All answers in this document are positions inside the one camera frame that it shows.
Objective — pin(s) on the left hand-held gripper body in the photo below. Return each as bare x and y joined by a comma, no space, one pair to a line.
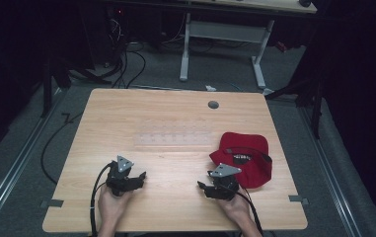
120,179

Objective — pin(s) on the white-framed wooden desk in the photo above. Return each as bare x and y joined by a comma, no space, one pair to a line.
228,31

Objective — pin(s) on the red baseball cap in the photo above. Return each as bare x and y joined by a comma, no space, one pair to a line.
251,148

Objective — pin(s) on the black metal stand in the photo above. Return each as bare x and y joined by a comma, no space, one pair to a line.
48,85
314,98

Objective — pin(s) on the person's left hand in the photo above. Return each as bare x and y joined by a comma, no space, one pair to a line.
112,205

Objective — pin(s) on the small white floor object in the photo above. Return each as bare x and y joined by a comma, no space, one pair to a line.
210,88

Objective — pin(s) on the metal floor rail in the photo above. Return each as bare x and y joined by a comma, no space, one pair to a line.
332,171
14,164

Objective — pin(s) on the dark computer tower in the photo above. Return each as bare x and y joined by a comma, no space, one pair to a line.
100,36

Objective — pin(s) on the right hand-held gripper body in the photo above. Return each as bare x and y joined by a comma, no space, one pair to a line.
224,182

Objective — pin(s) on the black computer mouse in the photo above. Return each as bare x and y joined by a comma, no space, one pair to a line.
305,3

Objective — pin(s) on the grey tape strip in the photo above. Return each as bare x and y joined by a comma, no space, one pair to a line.
298,199
52,203

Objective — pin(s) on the person's right hand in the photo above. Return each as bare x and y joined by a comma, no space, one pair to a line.
236,207

